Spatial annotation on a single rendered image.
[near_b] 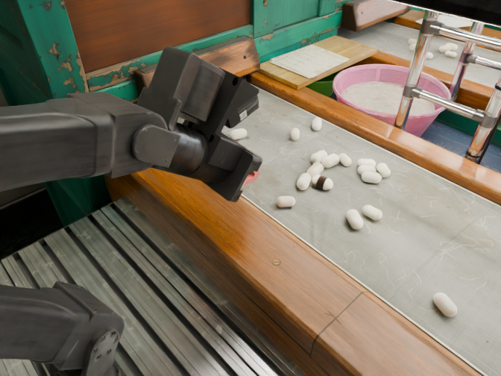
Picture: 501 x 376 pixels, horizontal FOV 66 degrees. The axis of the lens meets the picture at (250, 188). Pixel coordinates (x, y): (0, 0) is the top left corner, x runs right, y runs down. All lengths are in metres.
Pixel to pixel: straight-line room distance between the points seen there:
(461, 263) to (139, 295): 0.48
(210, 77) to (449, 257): 0.43
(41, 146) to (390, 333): 0.41
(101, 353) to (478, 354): 0.43
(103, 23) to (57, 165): 0.51
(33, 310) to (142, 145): 0.17
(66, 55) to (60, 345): 0.51
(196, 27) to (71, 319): 0.67
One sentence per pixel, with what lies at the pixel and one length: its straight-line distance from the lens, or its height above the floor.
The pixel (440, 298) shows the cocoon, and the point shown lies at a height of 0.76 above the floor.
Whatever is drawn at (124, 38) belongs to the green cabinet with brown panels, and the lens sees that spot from 0.83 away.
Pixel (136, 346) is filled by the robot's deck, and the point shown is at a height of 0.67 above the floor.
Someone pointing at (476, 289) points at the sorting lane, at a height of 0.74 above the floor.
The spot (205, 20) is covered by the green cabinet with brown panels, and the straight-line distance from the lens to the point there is 0.93.
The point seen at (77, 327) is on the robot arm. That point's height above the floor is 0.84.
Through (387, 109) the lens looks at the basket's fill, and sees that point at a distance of 0.97.
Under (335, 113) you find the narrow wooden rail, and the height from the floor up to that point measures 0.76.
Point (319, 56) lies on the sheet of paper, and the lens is 1.10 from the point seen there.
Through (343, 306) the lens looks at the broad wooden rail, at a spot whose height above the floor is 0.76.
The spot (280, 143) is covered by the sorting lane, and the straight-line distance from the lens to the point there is 0.79.
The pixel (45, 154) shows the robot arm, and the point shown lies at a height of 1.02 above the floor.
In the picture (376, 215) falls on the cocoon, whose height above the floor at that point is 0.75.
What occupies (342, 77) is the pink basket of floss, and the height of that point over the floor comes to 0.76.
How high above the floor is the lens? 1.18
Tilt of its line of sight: 41 degrees down
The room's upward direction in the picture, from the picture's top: straight up
